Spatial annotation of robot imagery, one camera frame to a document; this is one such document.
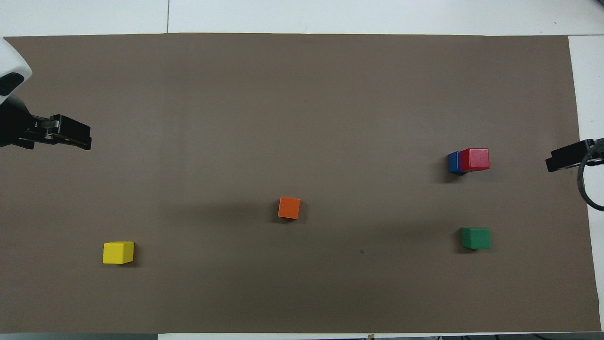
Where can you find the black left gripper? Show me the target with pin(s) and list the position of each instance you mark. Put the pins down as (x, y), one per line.
(14, 125)

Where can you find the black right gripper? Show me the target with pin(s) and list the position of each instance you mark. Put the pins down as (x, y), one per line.
(598, 151)

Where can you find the red wooden block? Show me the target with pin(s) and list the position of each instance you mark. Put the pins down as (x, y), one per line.
(475, 159)

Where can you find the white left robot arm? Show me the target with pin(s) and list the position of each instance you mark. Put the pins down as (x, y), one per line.
(12, 63)

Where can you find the blue wooden block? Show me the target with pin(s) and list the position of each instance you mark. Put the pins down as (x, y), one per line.
(453, 163)

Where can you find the green wooden block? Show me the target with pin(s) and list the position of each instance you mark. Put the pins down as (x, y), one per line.
(475, 238)

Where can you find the yellow wooden block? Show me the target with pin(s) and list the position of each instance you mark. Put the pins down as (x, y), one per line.
(118, 252)

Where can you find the orange wooden block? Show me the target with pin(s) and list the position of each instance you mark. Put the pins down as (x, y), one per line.
(289, 208)

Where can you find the brown paper mat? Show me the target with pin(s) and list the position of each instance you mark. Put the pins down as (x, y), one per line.
(283, 118)

